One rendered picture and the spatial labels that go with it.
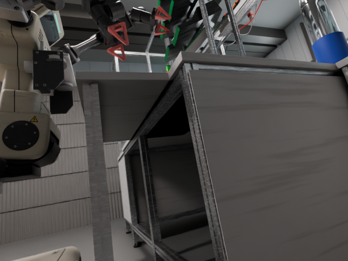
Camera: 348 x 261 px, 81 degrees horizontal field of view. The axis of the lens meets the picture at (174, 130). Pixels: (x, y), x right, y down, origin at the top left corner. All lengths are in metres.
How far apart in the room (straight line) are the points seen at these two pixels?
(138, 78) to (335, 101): 0.78
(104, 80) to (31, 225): 3.63
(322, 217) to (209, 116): 0.47
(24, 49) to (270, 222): 1.04
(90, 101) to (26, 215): 3.59
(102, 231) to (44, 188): 3.50
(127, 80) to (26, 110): 0.38
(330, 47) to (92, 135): 1.31
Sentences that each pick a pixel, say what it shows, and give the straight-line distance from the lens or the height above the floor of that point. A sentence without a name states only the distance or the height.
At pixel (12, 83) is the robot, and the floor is 0.94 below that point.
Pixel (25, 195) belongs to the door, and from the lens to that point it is 4.17.
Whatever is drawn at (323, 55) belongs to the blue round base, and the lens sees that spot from 1.49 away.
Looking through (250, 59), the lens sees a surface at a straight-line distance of 0.79.
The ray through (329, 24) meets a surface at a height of 1.19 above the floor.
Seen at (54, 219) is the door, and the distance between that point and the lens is 4.09.
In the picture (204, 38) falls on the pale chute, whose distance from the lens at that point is 1.10.
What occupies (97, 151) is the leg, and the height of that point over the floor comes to 0.61.
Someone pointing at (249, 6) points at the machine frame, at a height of 2.01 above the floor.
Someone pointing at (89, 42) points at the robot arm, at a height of 1.41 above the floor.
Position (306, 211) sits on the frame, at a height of 0.34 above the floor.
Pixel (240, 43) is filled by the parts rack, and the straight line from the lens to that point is 1.16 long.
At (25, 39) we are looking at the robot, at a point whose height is 1.10.
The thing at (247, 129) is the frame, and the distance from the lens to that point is 0.65.
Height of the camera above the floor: 0.50
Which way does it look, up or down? 13 degrees up
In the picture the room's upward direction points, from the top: 10 degrees counter-clockwise
